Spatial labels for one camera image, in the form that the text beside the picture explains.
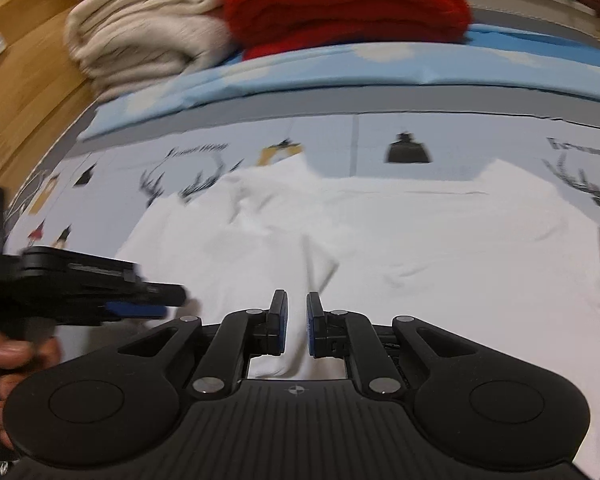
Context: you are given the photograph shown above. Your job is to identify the white long-sleeve shirt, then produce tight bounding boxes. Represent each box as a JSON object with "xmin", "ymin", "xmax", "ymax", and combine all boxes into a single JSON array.
[{"xmin": 115, "ymin": 152, "xmax": 600, "ymax": 480}]

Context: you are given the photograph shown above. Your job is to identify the person's left hand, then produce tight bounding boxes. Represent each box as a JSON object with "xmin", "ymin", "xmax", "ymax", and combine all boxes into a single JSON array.
[{"xmin": 0, "ymin": 332, "xmax": 62, "ymax": 451}]

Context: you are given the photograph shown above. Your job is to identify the wooden bed headboard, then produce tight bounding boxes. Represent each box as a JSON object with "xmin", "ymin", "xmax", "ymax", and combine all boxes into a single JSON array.
[{"xmin": 0, "ymin": 0, "xmax": 94, "ymax": 198}]

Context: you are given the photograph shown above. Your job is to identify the cream folded blanket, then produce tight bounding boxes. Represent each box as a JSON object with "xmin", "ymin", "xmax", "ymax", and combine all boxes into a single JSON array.
[{"xmin": 64, "ymin": 0, "xmax": 236, "ymax": 102}]

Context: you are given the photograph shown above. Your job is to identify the red folded blanket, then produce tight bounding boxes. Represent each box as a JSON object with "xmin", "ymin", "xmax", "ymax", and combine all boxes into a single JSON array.
[{"xmin": 224, "ymin": 0, "xmax": 471, "ymax": 58}]

